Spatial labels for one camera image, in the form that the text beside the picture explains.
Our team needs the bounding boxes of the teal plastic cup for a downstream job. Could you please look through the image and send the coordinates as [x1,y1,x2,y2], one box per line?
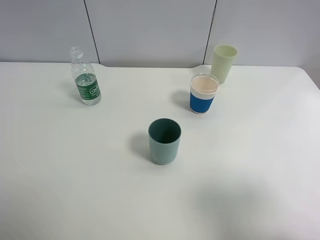
[148,118,182,165]

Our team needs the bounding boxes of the clear bottle with green label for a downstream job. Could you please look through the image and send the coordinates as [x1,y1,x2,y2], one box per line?
[70,46,102,106]

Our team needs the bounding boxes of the paper cup with blue sleeve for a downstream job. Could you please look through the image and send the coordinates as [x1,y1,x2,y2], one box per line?
[189,73,219,114]

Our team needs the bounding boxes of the pale green plastic cup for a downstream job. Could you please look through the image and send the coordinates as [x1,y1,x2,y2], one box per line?
[210,44,238,85]

